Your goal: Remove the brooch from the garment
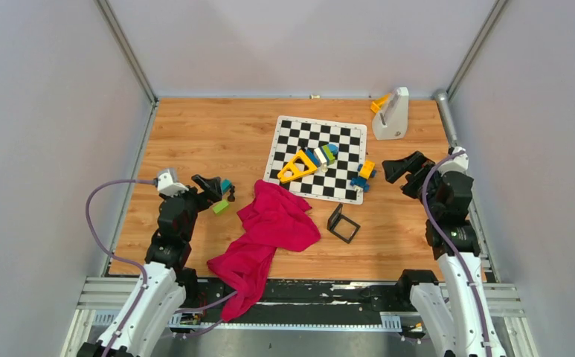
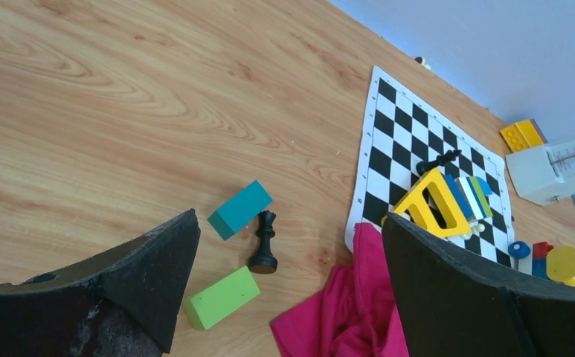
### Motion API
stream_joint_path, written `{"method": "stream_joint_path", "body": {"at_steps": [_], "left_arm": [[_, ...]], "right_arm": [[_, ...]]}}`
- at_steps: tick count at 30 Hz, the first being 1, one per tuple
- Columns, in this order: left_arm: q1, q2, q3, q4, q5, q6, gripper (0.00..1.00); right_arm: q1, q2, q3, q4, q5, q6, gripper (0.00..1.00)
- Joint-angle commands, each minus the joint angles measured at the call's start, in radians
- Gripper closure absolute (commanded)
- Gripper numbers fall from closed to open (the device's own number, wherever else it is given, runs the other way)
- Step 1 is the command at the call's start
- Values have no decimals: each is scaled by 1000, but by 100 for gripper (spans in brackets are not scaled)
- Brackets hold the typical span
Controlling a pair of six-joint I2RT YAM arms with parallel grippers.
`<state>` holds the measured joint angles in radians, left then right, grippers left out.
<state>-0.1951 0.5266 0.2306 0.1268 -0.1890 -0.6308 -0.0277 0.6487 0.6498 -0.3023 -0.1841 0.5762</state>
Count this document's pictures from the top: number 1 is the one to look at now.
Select black frame box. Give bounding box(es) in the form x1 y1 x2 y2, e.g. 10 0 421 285
327 203 361 244

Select yellow triangle block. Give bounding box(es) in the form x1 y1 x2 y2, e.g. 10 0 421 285
277 150 318 184

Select black chess piece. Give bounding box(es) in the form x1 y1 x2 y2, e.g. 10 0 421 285
227 185 236 202

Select grey metal pipe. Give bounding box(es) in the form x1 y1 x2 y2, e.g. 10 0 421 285
433 89 458 147

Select teal rectangular block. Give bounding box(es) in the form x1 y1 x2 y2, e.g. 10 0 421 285
221 178 232 195

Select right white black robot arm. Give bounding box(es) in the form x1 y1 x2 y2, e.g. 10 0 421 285
382 147 507 356

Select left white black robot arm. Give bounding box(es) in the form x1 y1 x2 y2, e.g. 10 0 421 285
77 169 222 356

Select yellow toy behind metronome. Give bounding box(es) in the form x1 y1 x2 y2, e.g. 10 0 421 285
370 93 391 114

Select black white chessboard mat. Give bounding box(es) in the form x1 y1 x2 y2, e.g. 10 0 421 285
263 115 367 205

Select white metronome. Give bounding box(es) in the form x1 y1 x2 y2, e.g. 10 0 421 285
372 87 409 141

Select green rectangular block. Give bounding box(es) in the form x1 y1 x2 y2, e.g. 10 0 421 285
212 200 230 215

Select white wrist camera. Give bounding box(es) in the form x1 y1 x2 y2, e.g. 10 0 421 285
156 167 189 197
437 147 469 175

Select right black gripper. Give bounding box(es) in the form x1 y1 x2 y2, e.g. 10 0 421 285
381 151 442 218

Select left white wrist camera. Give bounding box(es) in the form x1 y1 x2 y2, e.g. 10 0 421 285
156 167 189 197

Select magenta red garment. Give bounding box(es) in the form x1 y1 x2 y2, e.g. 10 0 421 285
207 180 321 322

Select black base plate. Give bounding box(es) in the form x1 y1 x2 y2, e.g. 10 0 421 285
179 278 446 327

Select yellow blue toy bricks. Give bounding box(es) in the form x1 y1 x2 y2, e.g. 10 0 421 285
350 160 376 193

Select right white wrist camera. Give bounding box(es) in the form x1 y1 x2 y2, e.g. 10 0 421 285
437 147 469 175

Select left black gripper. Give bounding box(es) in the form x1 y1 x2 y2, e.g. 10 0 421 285
159 175 222 241

